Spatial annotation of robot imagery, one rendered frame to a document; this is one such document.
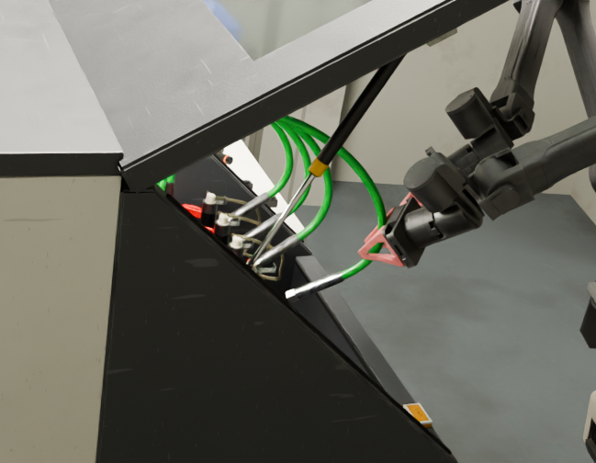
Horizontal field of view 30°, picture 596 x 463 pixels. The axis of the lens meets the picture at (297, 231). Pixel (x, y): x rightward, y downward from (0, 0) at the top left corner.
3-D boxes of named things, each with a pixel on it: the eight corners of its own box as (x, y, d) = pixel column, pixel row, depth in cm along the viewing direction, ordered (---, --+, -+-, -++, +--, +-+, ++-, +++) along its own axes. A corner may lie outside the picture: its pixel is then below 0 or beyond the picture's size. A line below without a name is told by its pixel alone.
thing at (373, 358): (431, 528, 184) (452, 452, 177) (407, 532, 183) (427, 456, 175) (301, 321, 234) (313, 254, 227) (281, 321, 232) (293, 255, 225)
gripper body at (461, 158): (421, 151, 187) (458, 126, 186) (453, 194, 192) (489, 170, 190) (429, 167, 182) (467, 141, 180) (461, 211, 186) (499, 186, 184)
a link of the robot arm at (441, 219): (486, 233, 161) (490, 205, 164) (459, 204, 158) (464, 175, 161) (446, 247, 165) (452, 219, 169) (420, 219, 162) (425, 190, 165)
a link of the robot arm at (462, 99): (537, 117, 188) (495, 133, 194) (500, 62, 185) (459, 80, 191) (514, 156, 180) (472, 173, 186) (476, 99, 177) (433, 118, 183)
